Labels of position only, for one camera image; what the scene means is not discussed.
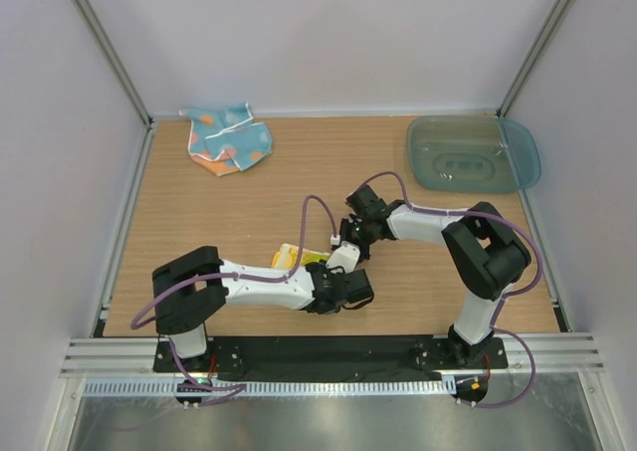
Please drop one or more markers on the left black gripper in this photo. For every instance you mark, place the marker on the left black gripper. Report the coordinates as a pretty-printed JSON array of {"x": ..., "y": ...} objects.
[{"x": 332, "y": 271}]

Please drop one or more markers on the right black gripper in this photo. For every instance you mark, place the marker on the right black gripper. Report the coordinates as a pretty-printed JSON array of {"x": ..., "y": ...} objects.
[{"x": 347, "y": 224}]

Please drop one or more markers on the yellow green patterned towel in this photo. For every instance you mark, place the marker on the yellow green patterned towel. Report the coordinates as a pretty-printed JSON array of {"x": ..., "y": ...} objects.
[{"x": 288, "y": 255}]

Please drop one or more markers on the blue orange dotted towel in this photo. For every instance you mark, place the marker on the blue orange dotted towel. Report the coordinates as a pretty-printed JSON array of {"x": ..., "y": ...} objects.
[{"x": 227, "y": 140}]

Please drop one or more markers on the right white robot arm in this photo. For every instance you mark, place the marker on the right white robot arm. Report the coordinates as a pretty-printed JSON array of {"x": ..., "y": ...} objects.
[{"x": 487, "y": 253}]

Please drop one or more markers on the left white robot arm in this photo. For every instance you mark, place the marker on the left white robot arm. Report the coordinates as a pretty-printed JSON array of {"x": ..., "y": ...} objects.
[{"x": 191, "y": 288}]

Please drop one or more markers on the clear blue plastic tray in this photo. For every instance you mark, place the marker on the clear blue plastic tray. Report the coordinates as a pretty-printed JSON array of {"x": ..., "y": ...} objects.
[{"x": 471, "y": 154}]

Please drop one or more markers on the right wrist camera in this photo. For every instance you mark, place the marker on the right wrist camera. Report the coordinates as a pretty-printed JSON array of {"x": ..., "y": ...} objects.
[{"x": 366, "y": 204}]

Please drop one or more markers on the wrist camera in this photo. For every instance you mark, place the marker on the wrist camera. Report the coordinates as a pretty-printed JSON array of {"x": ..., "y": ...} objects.
[
  {"x": 366, "y": 204},
  {"x": 358, "y": 291}
]

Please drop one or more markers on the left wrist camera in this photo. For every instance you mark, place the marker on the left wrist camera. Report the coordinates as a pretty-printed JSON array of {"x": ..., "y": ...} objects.
[{"x": 358, "y": 291}]

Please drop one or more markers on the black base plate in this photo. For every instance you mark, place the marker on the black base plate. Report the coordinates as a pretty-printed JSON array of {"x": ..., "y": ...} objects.
[{"x": 427, "y": 352}]

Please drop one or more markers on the white slotted cable duct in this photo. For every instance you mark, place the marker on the white slotted cable duct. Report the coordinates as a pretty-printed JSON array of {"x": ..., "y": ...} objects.
[{"x": 177, "y": 387}]

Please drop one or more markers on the front aluminium rail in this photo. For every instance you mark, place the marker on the front aluminium rail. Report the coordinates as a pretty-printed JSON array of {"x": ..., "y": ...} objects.
[{"x": 120, "y": 357}]

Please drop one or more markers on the right aluminium frame post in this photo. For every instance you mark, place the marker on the right aluminium frame post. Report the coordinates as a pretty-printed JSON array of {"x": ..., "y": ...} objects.
[{"x": 539, "y": 46}]

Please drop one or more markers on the aluminium frame post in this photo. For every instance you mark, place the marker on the aluminium frame post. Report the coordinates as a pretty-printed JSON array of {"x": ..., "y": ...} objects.
[
  {"x": 539, "y": 46},
  {"x": 100, "y": 36}
]

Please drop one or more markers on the left aluminium frame post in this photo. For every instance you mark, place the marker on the left aluminium frame post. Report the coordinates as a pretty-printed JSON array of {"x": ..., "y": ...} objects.
[{"x": 100, "y": 36}]

